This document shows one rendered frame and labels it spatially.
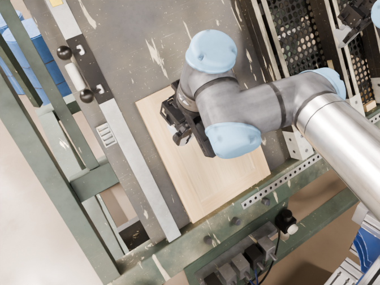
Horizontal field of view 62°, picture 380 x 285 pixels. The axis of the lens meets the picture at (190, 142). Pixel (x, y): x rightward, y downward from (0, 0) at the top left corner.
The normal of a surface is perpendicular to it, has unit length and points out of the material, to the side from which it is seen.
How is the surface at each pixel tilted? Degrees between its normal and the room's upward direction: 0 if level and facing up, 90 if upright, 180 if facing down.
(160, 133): 60
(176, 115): 28
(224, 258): 0
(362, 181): 65
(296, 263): 0
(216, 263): 0
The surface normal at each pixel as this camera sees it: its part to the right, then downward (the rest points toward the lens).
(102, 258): 0.39, 0.14
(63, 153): -0.14, -0.69
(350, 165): -0.93, -0.05
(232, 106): 0.00, -0.33
